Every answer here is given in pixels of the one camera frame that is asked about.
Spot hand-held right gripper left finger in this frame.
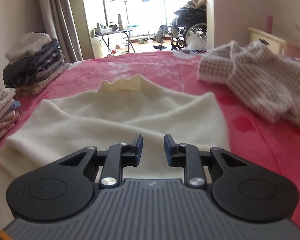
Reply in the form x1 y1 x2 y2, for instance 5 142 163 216
50 134 143 189

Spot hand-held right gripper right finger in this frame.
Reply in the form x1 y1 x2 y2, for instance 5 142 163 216
164 134 253 189

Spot white knit sweater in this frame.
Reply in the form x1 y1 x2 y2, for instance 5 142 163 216
0 74 232 182

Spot stack of dark folded clothes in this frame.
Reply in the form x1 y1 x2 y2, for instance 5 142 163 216
2 32 70 97

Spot stack of light folded clothes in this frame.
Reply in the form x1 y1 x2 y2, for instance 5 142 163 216
0 87 21 153

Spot pink floral blanket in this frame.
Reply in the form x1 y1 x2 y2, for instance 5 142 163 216
0 50 300 198

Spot white plastic bag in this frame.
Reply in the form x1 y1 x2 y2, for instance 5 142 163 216
187 33 212 50

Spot grey office chair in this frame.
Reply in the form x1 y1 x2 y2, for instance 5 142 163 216
153 24 170 51

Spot brown checked knit sweater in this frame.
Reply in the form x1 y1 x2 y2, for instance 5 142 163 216
198 40 300 133

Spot folding table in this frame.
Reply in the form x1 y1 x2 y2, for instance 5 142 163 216
91 27 137 57

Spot black wheelchair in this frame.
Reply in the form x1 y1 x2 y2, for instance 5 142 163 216
169 7 208 51

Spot cream nightstand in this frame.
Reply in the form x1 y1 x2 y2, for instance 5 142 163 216
247 27 287 57

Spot beige curtain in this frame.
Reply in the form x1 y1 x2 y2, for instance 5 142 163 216
39 0 83 63

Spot beige bag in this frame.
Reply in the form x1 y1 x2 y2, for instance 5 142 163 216
186 0 207 9

